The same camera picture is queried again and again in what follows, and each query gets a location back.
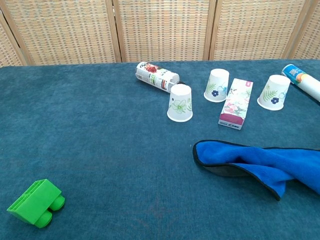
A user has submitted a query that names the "white tube blue label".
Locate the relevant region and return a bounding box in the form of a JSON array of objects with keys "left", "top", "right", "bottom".
[{"left": 281, "top": 63, "right": 320, "bottom": 103}]

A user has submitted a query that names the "green toy building block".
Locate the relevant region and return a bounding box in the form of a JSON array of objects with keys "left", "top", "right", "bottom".
[{"left": 6, "top": 178, "right": 66, "bottom": 229}]

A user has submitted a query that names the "white red drink can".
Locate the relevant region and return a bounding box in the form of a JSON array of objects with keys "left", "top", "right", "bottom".
[{"left": 135, "top": 61, "right": 186, "bottom": 94}]

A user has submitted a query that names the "floral tissue box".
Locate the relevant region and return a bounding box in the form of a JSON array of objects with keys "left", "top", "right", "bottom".
[{"left": 217, "top": 77, "right": 254, "bottom": 131}]

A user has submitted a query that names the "teal carpet table cover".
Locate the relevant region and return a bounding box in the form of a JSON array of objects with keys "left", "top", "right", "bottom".
[{"left": 0, "top": 58, "right": 320, "bottom": 240}]

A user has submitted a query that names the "paper cup light blue flower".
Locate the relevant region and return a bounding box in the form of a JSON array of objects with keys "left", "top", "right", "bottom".
[{"left": 203, "top": 68, "right": 230, "bottom": 103}]

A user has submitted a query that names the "blue microfibre cloth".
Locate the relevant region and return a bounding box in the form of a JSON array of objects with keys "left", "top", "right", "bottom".
[{"left": 192, "top": 139, "right": 320, "bottom": 202}]

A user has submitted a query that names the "paper cup fern print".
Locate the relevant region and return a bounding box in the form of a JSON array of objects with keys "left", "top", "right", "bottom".
[{"left": 256, "top": 74, "right": 292, "bottom": 111}]

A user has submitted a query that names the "paper cup green flower print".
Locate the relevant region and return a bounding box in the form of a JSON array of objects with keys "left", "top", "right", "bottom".
[{"left": 166, "top": 83, "right": 194, "bottom": 123}]

